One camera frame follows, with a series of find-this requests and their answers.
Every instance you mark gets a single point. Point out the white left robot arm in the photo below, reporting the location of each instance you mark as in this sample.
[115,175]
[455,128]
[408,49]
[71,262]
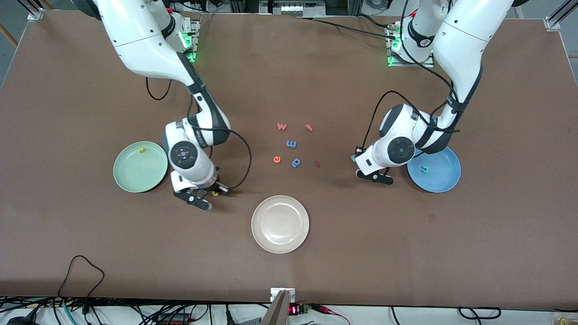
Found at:
[465,45]

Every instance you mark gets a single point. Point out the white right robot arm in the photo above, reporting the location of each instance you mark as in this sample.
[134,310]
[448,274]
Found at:
[144,40]

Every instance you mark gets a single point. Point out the blue letter p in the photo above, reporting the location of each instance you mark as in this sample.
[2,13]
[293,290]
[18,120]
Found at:
[296,162]

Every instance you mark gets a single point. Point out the blue letter m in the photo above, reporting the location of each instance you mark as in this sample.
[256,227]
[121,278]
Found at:
[291,144]

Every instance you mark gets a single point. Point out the green plate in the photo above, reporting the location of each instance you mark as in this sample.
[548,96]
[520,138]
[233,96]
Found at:
[140,169]

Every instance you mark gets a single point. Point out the orange letter w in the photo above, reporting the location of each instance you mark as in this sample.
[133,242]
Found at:
[282,127]

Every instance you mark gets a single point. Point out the orange power strip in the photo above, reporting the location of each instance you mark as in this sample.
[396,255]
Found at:
[174,321]

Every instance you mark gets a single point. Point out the red LED display module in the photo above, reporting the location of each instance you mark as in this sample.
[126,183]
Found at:
[299,309]

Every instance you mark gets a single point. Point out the grey electronics box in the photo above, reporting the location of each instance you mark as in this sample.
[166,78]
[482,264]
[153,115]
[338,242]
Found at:
[291,8]

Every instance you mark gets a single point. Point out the blue plate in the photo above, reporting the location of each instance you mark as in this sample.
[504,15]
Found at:
[440,174]

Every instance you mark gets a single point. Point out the wooden stick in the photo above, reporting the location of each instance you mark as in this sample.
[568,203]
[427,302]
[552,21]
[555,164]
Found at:
[9,35]

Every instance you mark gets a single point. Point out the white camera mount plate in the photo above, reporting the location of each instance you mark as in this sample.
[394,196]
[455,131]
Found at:
[275,294]

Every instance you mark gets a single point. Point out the grey camera pole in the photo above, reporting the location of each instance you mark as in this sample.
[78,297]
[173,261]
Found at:
[277,311]

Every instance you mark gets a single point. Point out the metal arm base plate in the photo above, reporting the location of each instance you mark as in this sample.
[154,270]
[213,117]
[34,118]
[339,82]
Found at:
[195,40]
[393,63]

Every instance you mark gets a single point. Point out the metal corner bracket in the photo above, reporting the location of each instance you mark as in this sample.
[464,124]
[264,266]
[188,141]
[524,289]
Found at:
[552,24]
[35,15]

